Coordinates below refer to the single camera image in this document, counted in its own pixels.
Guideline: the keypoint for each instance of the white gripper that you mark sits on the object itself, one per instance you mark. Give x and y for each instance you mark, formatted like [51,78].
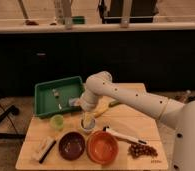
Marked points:
[87,117]

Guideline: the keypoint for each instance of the white paper cup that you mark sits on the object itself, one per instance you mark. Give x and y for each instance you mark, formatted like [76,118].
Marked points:
[85,130]

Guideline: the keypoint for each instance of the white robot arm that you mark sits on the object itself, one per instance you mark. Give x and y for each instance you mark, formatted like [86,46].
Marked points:
[172,113]

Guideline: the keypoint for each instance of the light green plastic cup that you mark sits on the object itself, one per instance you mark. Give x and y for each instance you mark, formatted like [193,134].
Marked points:
[56,122]

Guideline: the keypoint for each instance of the white black-tipped utensil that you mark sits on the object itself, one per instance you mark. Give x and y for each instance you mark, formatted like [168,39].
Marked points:
[123,136]

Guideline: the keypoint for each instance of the grey sponge block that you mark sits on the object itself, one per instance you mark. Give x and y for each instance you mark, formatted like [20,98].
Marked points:
[74,102]

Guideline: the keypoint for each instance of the dark purple bowl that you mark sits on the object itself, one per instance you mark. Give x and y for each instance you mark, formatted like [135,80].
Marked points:
[71,146]

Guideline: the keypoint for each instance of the orange bowl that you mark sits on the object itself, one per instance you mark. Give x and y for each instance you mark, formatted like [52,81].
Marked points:
[102,147]

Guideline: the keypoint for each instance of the small utensil in tray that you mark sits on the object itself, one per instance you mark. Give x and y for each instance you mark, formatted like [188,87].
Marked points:
[56,95]

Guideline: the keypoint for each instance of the green plastic tray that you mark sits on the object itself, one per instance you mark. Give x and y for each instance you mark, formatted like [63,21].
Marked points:
[45,104]

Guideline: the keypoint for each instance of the bunch of brown grapes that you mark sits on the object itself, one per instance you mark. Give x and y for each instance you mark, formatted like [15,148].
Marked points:
[137,150]

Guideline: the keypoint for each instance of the black chair base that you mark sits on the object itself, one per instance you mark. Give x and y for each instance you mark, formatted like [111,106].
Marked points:
[7,127]

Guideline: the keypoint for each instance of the green container on counter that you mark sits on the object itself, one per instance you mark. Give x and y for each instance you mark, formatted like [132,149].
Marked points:
[78,19]

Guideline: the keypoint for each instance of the white brush with black handle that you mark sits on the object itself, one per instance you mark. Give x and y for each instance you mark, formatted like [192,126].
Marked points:
[43,149]

